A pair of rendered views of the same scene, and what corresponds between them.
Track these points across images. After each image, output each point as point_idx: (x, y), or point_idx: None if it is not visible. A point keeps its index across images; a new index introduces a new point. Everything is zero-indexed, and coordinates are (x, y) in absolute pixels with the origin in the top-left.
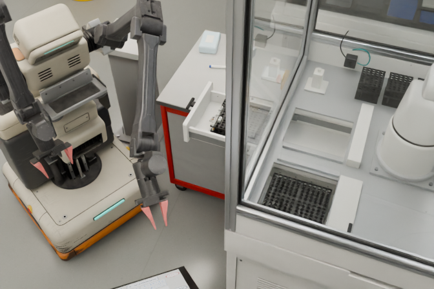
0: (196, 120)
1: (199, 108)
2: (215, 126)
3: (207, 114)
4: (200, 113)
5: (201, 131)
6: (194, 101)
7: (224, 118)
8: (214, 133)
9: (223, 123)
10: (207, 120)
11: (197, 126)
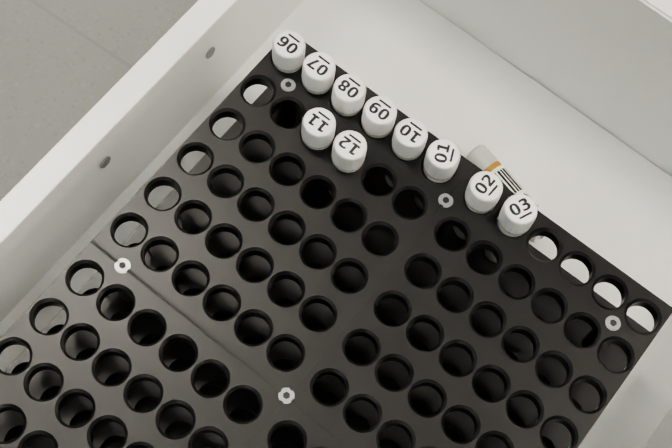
0: None
1: (580, 11)
2: (255, 74)
3: (581, 164)
4: (567, 61)
5: None
6: None
7: (355, 204)
8: (182, 47)
9: (343, 214)
10: (491, 139)
11: (446, 38)
